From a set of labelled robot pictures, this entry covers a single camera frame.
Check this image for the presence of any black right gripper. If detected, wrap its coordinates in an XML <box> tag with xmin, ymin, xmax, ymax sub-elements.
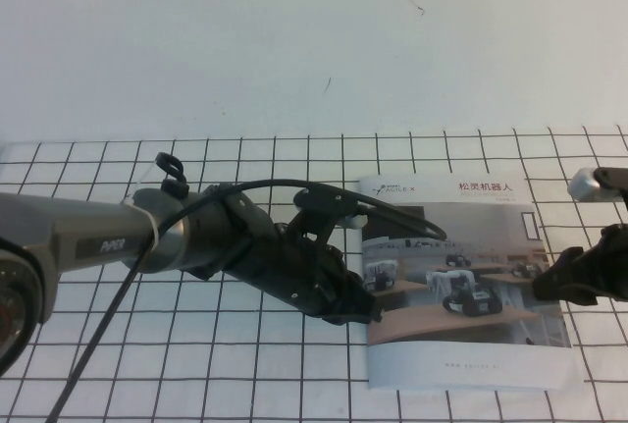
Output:
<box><xmin>532</xmin><ymin>223</ymin><xmax>628</xmax><ymax>307</ymax></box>

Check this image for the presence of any AgileX robot brochure book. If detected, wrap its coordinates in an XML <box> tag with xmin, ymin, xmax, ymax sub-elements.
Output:
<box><xmin>359</xmin><ymin>175</ymin><xmax>586</xmax><ymax>392</ymax></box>

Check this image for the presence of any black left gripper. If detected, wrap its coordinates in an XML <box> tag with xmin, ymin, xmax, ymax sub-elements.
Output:
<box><xmin>223</xmin><ymin>232</ymin><xmax>383</xmax><ymax>327</ymax></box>

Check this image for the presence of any black left camera cable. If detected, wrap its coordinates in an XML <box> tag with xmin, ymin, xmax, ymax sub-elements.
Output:
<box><xmin>53</xmin><ymin>178</ymin><xmax>447</xmax><ymax>423</ymax></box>

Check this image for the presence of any white black-grid tablecloth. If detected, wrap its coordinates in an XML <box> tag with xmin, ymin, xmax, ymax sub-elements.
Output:
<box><xmin>0</xmin><ymin>126</ymin><xmax>628</xmax><ymax>423</ymax></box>

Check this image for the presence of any black left camera bracket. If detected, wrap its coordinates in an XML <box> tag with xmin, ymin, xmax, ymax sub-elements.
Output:
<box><xmin>287</xmin><ymin>206</ymin><xmax>344</xmax><ymax>248</ymax></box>

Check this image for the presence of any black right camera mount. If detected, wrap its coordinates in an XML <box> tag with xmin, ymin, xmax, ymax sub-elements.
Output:
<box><xmin>592</xmin><ymin>165</ymin><xmax>628</xmax><ymax>201</ymax></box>

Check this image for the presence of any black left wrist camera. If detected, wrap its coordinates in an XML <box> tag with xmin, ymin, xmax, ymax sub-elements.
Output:
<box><xmin>292</xmin><ymin>182</ymin><xmax>368</xmax><ymax>229</ymax></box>

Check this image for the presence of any black looped cable connector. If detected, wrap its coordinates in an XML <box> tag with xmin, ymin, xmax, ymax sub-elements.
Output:
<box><xmin>154</xmin><ymin>151</ymin><xmax>191</xmax><ymax>197</ymax></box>

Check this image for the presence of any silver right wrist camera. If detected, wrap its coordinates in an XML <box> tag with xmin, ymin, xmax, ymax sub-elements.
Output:
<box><xmin>566</xmin><ymin>166</ymin><xmax>603</xmax><ymax>203</ymax></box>

